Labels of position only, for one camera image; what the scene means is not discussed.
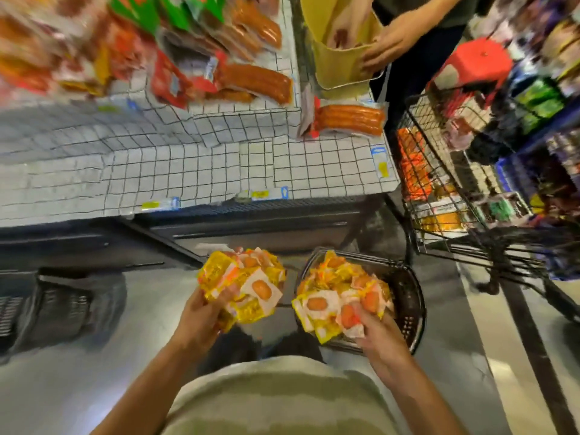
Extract person's left hand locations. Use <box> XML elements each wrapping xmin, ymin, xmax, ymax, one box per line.
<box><xmin>170</xmin><ymin>283</ymin><xmax>241</xmax><ymax>357</ymax></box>

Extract person's right hand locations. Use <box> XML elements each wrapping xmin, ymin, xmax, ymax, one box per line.
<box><xmin>352</xmin><ymin>303</ymin><xmax>416</xmax><ymax>388</ymax></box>

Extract black shopping basket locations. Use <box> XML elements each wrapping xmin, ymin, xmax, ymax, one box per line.
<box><xmin>290</xmin><ymin>247</ymin><xmax>427</xmax><ymax>356</ymax></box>

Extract stack of black baskets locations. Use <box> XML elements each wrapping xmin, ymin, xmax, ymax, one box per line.
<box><xmin>0</xmin><ymin>269</ymin><xmax>128</xmax><ymax>363</ymax></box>

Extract tiled white display table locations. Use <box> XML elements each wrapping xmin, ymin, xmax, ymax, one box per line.
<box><xmin>0</xmin><ymin>0</ymin><xmax>400</xmax><ymax>272</ymax></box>

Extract long orange sausage pack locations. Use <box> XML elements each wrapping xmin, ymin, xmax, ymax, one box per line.
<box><xmin>299</xmin><ymin>86</ymin><xmax>389</xmax><ymax>141</ymax></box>

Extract red label brown sausage pack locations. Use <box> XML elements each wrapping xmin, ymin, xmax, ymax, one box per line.
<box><xmin>149</xmin><ymin>45</ymin><xmax>295</xmax><ymax>109</ymax></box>

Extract large pile of sausage packets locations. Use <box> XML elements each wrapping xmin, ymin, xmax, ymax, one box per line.
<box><xmin>0</xmin><ymin>0</ymin><xmax>160</xmax><ymax>100</ymax></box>

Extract pile of sausage packets tier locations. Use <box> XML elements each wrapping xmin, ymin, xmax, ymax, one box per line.
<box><xmin>109</xmin><ymin>0</ymin><xmax>228</xmax><ymax>37</ymax></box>

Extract person's right forearm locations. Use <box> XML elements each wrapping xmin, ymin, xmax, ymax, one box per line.
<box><xmin>376</xmin><ymin>362</ymin><xmax>468</xmax><ymax>435</ymax></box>

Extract person's left forearm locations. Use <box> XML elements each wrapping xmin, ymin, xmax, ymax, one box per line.
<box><xmin>91</xmin><ymin>340</ymin><xmax>219</xmax><ymax>435</ymax></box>

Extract black shorts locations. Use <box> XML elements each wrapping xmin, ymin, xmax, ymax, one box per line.
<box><xmin>195</xmin><ymin>326</ymin><xmax>326</xmax><ymax>377</ymax></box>

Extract blue yellow price label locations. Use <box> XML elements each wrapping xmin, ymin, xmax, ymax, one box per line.
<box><xmin>370</xmin><ymin>144</ymin><xmax>395</xmax><ymax>182</ymax></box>
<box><xmin>251</xmin><ymin>185</ymin><xmax>291</xmax><ymax>201</ymax></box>
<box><xmin>140</xmin><ymin>196</ymin><xmax>182</xmax><ymax>212</ymax></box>

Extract blue goods rack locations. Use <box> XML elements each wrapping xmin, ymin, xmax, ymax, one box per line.
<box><xmin>494</xmin><ymin>50</ymin><xmax>580</xmax><ymax>232</ymax></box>

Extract red stool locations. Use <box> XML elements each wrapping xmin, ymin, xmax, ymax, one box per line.
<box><xmin>433</xmin><ymin>39</ymin><xmax>515</xmax><ymax>91</ymax></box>

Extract yellow bin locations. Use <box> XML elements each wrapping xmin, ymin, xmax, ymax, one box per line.
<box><xmin>299</xmin><ymin>0</ymin><xmax>386</xmax><ymax>91</ymax></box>

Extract store shelving with packaged goods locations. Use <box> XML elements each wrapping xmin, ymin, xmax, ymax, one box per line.
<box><xmin>471</xmin><ymin>0</ymin><xmax>580</xmax><ymax>96</ymax></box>

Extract black wire shopping cart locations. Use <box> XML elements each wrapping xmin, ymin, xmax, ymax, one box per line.
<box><xmin>396</xmin><ymin>90</ymin><xmax>580</xmax><ymax>295</ymax></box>

